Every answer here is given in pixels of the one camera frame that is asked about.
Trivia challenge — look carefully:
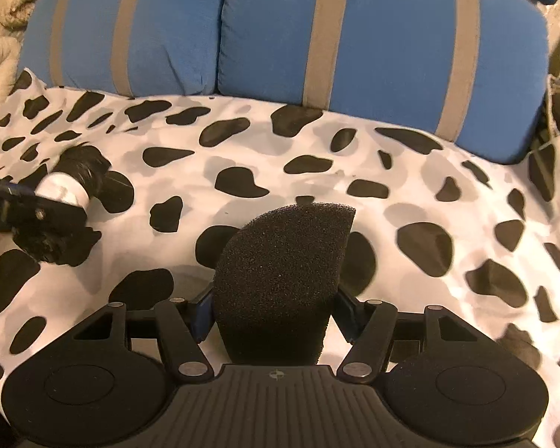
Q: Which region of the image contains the blue striped pillow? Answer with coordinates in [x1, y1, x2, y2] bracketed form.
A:
[21, 0, 230, 100]
[217, 0, 550, 165]

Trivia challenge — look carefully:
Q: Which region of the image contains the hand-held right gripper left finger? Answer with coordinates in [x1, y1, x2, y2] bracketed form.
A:
[71, 288, 216, 380]

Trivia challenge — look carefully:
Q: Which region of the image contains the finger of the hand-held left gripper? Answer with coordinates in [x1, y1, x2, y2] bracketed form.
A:
[0, 174, 37, 197]
[0, 193, 89, 237]

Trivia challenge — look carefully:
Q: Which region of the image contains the cow print blanket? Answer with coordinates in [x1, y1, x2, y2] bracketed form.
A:
[0, 68, 560, 448]

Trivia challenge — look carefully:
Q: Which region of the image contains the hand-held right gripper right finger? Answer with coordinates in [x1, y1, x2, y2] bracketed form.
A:
[333, 288, 496, 380]

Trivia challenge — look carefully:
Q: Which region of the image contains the beige knit blanket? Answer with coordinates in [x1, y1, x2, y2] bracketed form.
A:
[0, 0, 75, 118]

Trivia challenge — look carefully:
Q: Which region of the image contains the black foam sponge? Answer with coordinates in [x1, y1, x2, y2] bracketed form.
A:
[213, 202, 358, 366]

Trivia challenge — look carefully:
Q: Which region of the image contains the black and white sock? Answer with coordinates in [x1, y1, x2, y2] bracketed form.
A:
[13, 145, 114, 266]

